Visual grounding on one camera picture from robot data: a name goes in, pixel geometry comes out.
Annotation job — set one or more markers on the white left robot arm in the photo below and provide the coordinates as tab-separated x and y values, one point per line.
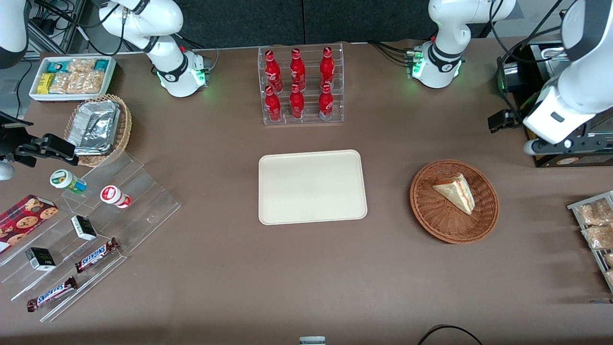
585	81

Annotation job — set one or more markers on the triangular sandwich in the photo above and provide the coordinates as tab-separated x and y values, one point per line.
456	193

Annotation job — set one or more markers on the light wicker basket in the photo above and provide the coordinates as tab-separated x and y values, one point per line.
123	129

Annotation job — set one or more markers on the teal snack pack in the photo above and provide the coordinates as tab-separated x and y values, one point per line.
101	65
58	66

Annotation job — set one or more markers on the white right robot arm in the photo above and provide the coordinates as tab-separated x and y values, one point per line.
168	62

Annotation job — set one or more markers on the round brown wicker basket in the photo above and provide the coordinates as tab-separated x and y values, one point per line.
440	220

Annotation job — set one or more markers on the clear acrylic stepped display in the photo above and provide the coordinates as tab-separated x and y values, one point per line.
143	201

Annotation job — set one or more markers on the tray of wrapped snacks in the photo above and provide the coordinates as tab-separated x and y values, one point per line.
577	205

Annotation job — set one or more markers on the yellow snack pack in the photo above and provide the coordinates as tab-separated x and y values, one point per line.
46	83

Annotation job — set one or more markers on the red chocolate cookie box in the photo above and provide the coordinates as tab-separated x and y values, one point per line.
24	220

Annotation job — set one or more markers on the white rectangular snack bin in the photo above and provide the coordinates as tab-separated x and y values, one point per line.
112	67

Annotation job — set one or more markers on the aluminium foil tray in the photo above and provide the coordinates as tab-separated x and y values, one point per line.
93	124

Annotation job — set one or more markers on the black backdrop panel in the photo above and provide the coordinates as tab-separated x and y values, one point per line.
239	21

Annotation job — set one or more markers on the black hot food display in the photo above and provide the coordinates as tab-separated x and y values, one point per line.
565	160

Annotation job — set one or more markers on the small grey box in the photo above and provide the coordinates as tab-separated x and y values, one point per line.
312	341

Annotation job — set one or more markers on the brown snickers bar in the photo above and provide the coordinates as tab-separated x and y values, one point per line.
51	293
96	255

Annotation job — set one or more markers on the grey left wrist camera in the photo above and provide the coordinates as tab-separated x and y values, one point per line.
530	147

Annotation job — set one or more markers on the red lid yogurt cup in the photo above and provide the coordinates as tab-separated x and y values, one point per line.
112	195

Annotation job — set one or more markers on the clear cracker bag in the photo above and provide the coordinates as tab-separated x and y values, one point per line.
91	82
64	83
81	65

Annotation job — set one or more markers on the green lid yogurt cup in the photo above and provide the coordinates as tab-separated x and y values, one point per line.
64	179

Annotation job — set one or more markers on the beige plastic serving tray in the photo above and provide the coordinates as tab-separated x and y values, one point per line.
311	187

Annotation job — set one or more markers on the steel food pan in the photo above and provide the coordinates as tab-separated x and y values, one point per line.
551	60

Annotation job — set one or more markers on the small black carton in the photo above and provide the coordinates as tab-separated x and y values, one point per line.
40	258
84	227

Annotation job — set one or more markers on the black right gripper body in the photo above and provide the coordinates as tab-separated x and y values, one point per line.
10	143

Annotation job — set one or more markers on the clear pastry bag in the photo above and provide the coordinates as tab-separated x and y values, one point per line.
610	277
598	237
594	213
609	260

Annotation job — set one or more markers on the red cola bottle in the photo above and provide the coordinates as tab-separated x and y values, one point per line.
327	68
273	72
297	71
273	105
297	103
326	103

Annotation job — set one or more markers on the clear acrylic bottle rack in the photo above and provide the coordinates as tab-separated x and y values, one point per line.
311	120

